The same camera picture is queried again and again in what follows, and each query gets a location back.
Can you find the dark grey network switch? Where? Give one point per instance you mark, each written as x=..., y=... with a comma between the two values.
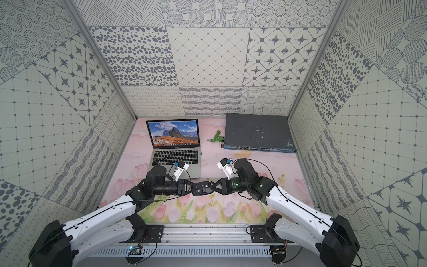
x=258, y=133

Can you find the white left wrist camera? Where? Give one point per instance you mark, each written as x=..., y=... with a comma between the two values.
x=180, y=167

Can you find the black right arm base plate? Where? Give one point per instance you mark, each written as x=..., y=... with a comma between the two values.
x=262, y=234

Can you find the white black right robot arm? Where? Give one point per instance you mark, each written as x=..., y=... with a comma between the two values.
x=331, y=238

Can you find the silver open laptop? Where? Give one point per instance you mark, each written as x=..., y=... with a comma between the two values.
x=174, y=141

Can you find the green crimping tool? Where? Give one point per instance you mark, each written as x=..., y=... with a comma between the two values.
x=217, y=137

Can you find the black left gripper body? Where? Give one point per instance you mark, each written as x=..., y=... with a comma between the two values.
x=185, y=187

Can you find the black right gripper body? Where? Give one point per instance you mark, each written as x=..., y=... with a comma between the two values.
x=231, y=186

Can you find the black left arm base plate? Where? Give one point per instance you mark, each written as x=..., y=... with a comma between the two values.
x=148, y=234

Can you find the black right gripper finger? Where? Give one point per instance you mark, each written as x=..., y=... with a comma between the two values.
x=214, y=190
x=217, y=183

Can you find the black wireless mouse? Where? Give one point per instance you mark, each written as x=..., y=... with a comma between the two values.
x=204, y=188

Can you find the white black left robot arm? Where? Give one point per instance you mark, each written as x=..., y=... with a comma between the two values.
x=66, y=244

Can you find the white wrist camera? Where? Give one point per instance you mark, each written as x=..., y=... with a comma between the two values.
x=226, y=166
x=180, y=167

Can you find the aluminium mounting rail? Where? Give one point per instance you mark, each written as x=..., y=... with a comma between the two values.
x=197, y=234

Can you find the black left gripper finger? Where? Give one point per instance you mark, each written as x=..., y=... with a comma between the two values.
x=195, y=192
x=194, y=184

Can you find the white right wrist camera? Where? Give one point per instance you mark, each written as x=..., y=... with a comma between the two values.
x=226, y=166

